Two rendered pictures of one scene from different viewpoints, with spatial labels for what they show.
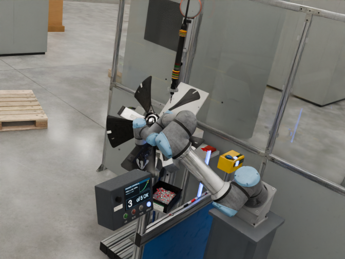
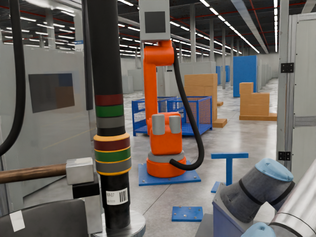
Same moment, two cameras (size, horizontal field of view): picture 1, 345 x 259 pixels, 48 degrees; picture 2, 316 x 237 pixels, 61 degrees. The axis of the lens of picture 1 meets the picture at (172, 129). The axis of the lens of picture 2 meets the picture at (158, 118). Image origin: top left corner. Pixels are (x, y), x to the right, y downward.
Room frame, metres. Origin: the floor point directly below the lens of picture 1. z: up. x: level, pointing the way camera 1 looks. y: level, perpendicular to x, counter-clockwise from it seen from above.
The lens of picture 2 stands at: (2.31, 0.36, 1.65)
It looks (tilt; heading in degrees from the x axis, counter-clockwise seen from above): 9 degrees down; 253
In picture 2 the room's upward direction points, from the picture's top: 3 degrees counter-clockwise
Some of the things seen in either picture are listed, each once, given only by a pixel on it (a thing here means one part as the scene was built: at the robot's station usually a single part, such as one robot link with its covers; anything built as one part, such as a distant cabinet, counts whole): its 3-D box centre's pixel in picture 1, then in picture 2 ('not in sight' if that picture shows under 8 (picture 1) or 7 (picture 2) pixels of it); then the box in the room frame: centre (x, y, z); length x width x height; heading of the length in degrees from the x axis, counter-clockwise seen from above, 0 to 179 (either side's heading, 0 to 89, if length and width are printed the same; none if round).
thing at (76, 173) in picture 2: (174, 82); (107, 196); (2.28, 0.04, 1.50); 0.09 x 0.07 x 0.10; 179
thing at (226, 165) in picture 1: (230, 162); not in sight; (2.30, -0.42, 1.02); 0.16 x 0.10 x 0.11; 144
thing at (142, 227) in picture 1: (144, 217); not in sight; (1.63, 0.06, 0.96); 0.03 x 0.03 x 0.20; 54
